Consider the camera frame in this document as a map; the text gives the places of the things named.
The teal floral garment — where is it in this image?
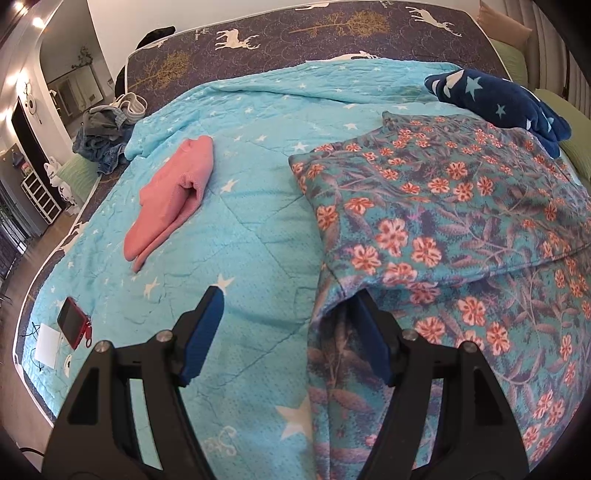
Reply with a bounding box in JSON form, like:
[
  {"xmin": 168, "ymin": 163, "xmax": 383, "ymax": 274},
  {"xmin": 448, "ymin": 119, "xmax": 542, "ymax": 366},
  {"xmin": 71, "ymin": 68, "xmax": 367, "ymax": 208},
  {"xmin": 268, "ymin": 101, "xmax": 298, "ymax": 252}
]
[{"xmin": 290, "ymin": 112, "xmax": 590, "ymax": 479}]

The blue denim clothes pile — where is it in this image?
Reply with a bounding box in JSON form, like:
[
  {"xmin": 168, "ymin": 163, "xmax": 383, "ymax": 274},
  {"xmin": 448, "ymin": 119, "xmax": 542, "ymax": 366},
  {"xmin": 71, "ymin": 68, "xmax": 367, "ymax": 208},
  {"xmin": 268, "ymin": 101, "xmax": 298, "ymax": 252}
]
[{"xmin": 72, "ymin": 105, "xmax": 133, "ymax": 175}]

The white paper card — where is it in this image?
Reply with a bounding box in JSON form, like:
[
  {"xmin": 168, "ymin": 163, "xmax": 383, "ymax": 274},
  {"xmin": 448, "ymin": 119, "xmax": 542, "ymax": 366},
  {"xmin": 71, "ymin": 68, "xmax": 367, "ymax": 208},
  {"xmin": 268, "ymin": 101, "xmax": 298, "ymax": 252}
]
[{"xmin": 34, "ymin": 324, "xmax": 60, "ymax": 369}]

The red phone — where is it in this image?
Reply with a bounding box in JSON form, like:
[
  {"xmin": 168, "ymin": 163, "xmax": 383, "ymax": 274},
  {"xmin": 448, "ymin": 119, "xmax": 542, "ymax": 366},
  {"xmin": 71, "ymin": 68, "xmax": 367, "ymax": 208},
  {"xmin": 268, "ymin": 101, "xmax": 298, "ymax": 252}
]
[{"xmin": 57, "ymin": 297, "xmax": 92, "ymax": 350}]

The pink folded garment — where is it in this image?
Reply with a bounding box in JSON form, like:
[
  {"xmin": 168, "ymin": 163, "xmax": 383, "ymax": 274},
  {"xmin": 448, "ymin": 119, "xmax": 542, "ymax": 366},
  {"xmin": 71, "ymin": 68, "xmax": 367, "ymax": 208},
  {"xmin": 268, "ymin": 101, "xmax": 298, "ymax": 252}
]
[{"xmin": 123, "ymin": 135, "xmax": 213, "ymax": 273}]

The white shelf rack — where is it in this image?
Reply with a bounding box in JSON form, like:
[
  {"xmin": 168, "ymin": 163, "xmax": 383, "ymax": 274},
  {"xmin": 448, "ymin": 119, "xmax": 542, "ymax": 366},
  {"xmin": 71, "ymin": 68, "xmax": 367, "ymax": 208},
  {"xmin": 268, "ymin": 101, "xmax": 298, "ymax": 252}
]
[{"xmin": 21, "ymin": 170, "xmax": 62, "ymax": 225}]

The light blue star quilt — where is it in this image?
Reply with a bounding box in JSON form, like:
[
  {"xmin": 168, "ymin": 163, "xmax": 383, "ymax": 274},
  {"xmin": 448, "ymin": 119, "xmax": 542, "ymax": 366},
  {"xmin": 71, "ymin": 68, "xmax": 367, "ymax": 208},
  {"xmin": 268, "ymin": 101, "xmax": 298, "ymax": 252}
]
[{"xmin": 31, "ymin": 59, "xmax": 489, "ymax": 479}]

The light green pillow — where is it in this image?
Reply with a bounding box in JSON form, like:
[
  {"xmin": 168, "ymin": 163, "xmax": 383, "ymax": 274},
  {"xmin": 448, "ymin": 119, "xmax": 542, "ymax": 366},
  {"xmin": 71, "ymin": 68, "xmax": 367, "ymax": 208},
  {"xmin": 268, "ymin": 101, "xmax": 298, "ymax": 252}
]
[{"xmin": 56, "ymin": 154, "xmax": 100, "ymax": 206}]

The white plush toy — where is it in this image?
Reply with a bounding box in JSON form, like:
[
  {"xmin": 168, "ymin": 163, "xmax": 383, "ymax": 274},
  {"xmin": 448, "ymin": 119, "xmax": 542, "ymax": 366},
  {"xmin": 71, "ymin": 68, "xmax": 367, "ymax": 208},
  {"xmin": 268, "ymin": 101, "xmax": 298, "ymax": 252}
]
[{"xmin": 44, "ymin": 157, "xmax": 80, "ymax": 216}]

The green cushion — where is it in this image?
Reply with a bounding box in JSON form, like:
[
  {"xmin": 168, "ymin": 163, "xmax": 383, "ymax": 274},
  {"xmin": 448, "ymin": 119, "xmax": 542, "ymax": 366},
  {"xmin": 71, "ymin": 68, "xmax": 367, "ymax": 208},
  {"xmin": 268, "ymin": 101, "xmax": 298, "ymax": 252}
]
[
  {"xmin": 491, "ymin": 39, "xmax": 529, "ymax": 87},
  {"xmin": 535, "ymin": 89, "xmax": 591, "ymax": 182}
]

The navy star fleece garment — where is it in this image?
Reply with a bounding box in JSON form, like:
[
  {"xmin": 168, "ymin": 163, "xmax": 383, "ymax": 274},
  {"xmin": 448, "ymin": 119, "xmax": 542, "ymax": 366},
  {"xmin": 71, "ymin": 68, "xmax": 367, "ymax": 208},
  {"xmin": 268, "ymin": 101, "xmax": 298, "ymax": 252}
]
[{"xmin": 425, "ymin": 69, "xmax": 572, "ymax": 158}]

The beige curtain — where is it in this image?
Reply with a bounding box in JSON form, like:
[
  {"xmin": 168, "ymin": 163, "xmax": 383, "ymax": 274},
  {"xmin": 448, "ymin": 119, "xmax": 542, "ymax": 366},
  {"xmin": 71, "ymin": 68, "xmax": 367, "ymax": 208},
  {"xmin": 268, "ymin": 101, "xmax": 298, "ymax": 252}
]
[{"xmin": 504, "ymin": 0, "xmax": 590, "ymax": 116}]

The dark deer pattern mattress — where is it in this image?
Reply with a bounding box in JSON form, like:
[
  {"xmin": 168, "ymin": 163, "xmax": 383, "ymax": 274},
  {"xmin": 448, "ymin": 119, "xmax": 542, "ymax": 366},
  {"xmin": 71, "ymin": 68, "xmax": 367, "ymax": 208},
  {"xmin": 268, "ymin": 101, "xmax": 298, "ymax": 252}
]
[{"xmin": 13, "ymin": 0, "xmax": 512, "ymax": 416}]

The black chair back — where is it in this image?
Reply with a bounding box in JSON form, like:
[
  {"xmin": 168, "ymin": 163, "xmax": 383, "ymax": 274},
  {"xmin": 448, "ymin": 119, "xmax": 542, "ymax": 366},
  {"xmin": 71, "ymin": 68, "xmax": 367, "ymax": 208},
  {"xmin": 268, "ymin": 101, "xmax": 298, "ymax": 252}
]
[{"xmin": 114, "ymin": 26, "xmax": 176, "ymax": 97}]

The beige pillow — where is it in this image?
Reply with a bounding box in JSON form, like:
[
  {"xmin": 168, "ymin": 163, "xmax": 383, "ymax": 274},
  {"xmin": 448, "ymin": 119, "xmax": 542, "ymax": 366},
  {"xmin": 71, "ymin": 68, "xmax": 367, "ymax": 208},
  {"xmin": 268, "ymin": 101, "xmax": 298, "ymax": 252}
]
[{"xmin": 477, "ymin": 1, "xmax": 532, "ymax": 50}]

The white rope bag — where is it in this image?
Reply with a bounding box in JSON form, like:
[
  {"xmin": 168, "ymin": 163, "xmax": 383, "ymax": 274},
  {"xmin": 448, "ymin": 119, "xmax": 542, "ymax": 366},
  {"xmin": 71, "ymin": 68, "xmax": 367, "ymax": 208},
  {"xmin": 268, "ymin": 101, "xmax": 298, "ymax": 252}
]
[{"xmin": 111, "ymin": 92, "xmax": 147, "ymax": 124}]

